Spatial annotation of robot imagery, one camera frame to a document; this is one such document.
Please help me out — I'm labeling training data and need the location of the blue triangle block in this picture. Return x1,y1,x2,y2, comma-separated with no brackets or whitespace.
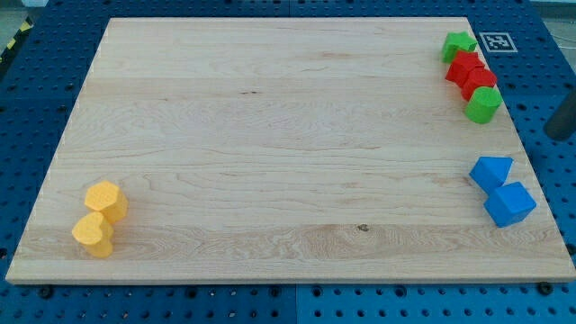
469,156,514,194

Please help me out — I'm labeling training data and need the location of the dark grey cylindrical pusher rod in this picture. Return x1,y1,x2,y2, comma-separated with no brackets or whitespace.
544,89,575,141

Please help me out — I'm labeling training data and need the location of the green cylinder block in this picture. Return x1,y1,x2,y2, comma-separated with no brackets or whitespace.
464,86,503,124

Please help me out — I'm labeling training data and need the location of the fiducial marker tag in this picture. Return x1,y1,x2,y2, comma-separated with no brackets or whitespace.
479,31,518,53

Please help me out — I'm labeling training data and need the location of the yellow hexagon block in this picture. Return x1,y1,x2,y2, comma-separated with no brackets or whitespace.
85,181,129,224

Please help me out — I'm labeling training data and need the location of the green star block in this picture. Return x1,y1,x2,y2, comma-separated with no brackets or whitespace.
441,31,478,63

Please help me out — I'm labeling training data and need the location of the yellow heart block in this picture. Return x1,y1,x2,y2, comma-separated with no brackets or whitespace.
71,211,114,258

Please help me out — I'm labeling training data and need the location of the red star block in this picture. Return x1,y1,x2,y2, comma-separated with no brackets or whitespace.
445,50,485,87

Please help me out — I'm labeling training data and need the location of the wooden board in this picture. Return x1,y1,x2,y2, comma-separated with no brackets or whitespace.
6,17,575,285

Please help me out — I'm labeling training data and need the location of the blue cube block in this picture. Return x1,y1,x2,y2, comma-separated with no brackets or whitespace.
483,182,537,228

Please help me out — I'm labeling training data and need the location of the red circle block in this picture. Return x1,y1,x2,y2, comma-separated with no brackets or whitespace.
461,68,497,101

